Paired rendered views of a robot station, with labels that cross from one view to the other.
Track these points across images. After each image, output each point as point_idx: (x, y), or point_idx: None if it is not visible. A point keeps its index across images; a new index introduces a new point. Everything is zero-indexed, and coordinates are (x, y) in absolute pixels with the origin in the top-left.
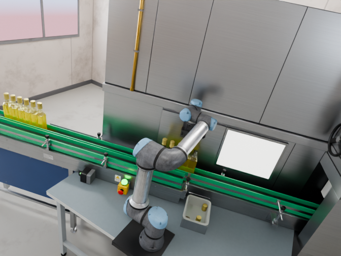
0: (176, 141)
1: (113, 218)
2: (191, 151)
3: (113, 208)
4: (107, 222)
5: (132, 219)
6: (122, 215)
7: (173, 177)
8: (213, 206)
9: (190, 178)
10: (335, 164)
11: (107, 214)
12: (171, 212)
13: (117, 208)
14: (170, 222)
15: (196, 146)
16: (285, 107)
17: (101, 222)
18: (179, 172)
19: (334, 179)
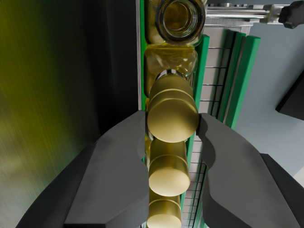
0: (68, 154)
1: (288, 147)
2: (67, 44)
3: (264, 153)
4: (299, 153)
5: (301, 120)
6: (280, 136)
7: (244, 84)
8: None
9: (292, 5)
10: None
11: (280, 157)
12: (263, 36)
13: (263, 147)
14: (299, 31)
15: (29, 21)
16: None
17: (299, 160)
18: (205, 65)
19: None
